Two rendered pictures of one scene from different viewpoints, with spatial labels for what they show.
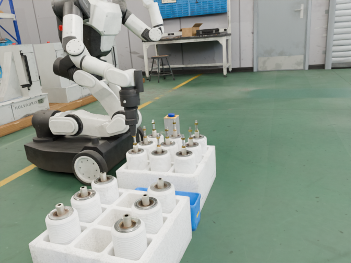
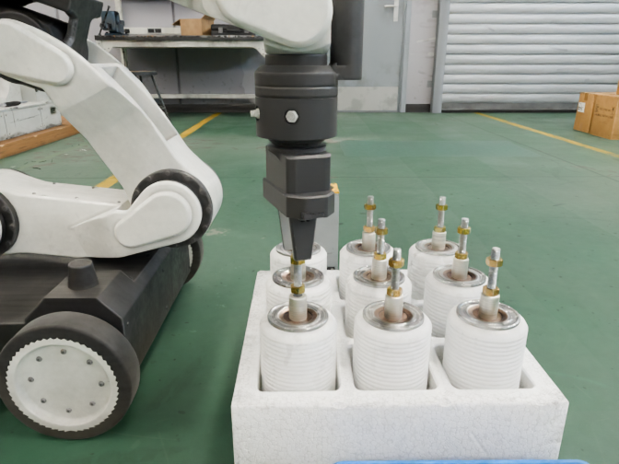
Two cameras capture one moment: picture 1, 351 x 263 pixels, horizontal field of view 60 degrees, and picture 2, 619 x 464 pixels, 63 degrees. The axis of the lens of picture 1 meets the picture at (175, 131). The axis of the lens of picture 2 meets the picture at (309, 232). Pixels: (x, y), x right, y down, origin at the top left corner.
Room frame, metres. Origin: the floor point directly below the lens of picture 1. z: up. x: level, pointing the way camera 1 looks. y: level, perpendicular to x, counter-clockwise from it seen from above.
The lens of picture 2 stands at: (0.82, 0.37, 0.55)
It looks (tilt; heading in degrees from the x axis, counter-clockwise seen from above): 19 degrees down; 340
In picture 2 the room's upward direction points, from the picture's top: straight up
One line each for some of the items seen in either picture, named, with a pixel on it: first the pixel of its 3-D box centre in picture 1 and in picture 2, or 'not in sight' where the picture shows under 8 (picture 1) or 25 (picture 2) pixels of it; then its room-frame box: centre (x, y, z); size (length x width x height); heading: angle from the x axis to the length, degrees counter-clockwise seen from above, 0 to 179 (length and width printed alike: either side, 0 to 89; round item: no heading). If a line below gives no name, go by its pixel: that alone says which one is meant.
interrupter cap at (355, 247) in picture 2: (175, 136); (367, 248); (1.53, 0.00, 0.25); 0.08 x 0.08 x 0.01
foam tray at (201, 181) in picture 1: (170, 174); (374, 371); (1.42, 0.04, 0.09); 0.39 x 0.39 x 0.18; 71
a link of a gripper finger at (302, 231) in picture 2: (132, 129); (303, 235); (1.32, 0.19, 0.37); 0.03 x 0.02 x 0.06; 91
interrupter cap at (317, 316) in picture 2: (136, 151); (297, 316); (1.34, 0.19, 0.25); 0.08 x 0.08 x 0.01
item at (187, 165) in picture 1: (185, 172); (479, 377); (1.27, -0.03, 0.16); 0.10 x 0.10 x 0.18
